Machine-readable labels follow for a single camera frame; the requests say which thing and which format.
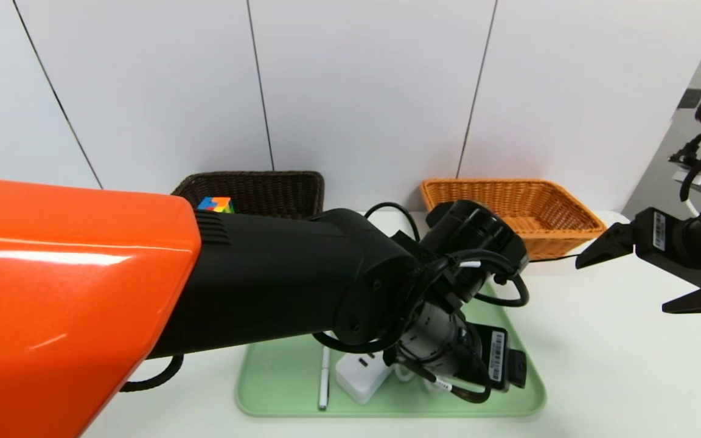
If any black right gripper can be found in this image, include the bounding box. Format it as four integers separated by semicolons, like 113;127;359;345
575;191;701;314

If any white power strip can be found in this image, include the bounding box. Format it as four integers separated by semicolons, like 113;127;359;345
335;353;394;405

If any colourful puzzle cube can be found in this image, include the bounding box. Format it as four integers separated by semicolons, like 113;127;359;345
197;196;234;214

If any orange wicker basket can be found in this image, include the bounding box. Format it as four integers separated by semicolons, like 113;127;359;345
420;178;607;261

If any dark brown wicker basket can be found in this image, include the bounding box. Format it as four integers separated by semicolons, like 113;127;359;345
171;171;326;220

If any white pen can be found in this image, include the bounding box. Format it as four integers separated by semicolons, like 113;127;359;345
318;346;331;411

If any light green plastic tray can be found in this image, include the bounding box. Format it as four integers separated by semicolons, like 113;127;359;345
234;283;547;419

